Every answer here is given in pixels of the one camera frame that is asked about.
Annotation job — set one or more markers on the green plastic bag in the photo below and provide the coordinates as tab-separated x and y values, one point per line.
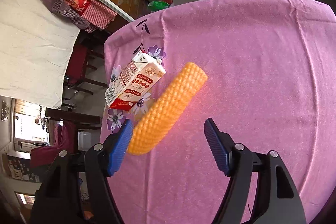
157	5

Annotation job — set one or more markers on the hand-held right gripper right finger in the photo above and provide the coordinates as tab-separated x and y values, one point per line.
216	146

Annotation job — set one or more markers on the pink floral tablecloth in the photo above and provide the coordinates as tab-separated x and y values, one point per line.
249	69

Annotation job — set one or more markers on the red checked cloth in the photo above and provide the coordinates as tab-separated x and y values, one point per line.
65	8

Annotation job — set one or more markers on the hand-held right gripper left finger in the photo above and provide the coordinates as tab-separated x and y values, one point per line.
119	148

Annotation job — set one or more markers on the red and white milk carton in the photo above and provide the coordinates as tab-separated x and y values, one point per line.
134	79

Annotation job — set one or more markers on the orange corn cob toy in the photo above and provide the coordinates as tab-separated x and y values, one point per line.
170	106

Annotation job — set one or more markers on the white hanging cloth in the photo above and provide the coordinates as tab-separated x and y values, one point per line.
31	50

